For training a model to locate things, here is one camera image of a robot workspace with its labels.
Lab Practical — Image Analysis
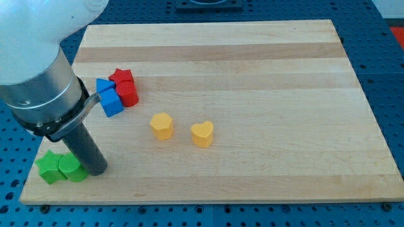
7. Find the yellow heart block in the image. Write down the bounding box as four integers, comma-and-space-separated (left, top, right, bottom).
191, 121, 214, 148

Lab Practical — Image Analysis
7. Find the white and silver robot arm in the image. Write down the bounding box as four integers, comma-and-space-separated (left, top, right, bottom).
1, 0, 109, 124

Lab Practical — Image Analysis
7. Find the yellow hexagon block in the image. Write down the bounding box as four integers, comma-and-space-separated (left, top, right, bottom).
150, 112, 174, 141

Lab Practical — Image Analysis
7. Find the light wooden board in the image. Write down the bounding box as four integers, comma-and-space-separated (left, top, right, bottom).
20, 20, 403, 205

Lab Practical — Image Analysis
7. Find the red cylinder block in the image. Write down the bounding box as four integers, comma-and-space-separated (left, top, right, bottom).
116, 81, 139, 107

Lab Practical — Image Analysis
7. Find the red star block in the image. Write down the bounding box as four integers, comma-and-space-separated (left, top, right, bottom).
108, 68, 134, 85

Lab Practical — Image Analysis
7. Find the blue cube block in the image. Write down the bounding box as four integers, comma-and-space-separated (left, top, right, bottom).
100, 88, 124, 117

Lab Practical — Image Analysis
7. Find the blue triangle block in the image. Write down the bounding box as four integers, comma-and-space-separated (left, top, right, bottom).
96, 78, 116, 93

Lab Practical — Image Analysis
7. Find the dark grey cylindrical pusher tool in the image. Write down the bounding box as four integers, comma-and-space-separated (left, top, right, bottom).
62, 123, 108, 176

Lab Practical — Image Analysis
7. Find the green cylinder block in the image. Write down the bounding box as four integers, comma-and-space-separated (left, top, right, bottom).
59, 153, 88, 182

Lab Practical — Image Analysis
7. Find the black clamp with metal lever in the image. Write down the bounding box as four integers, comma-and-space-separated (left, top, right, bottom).
12, 77, 102, 142

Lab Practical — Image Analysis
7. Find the green star block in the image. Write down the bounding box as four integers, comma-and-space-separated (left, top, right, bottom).
34, 150, 67, 184

